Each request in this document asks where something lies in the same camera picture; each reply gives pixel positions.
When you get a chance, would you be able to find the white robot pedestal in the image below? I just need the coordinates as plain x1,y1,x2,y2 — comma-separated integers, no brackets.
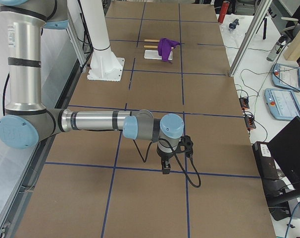
80,0,125,82

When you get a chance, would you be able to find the orange black connector block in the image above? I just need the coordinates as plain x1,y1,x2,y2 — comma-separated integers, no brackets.
239,97,250,111

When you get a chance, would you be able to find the far blue teach pendant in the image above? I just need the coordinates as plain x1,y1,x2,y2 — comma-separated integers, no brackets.
272,63,300,92

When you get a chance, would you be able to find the white towel rack base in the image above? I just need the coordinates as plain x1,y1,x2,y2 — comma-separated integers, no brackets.
144,50,173,61

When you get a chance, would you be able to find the wooden rack rod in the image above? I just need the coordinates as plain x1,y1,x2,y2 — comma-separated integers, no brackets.
144,39,160,43
144,45,158,49

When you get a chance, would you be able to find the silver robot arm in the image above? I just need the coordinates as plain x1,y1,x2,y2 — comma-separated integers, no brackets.
0,0,185,174

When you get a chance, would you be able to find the black computer box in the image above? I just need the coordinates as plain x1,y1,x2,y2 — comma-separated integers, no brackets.
252,141,282,181

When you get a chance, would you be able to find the front wooden rack rod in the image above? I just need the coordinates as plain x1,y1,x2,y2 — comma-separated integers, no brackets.
144,45,158,49

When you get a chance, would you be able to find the dark blue folded umbrella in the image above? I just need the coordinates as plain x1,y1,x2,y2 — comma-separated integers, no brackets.
229,18,240,30

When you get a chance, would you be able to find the aluminium frame post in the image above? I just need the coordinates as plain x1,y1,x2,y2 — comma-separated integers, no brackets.
229,0,272,77

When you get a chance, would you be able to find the grey water bottle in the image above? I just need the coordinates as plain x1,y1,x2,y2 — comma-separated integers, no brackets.
266,35,288,61

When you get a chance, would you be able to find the black monitor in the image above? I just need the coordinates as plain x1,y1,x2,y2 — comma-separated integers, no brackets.
267,116,300,186

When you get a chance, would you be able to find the blue teach pendant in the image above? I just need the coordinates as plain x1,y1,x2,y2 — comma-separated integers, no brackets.
272,63,300,92
264,88,300,121

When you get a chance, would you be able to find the rear wooden rack rod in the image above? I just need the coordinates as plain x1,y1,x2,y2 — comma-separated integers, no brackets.
144,39,160,43

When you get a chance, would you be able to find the near blue teach pendant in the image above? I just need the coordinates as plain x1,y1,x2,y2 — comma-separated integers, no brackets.
264,88,300,121

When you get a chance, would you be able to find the purple towel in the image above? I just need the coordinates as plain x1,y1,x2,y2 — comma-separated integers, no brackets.
157,38,181,63

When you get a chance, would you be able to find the red cylinder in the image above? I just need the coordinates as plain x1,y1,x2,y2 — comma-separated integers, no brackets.
218,0,230,24

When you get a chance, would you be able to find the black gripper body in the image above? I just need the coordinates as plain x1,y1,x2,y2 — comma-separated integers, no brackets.
156,148,174,164

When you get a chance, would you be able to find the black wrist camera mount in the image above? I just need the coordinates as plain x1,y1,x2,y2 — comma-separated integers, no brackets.
175,135,194,158

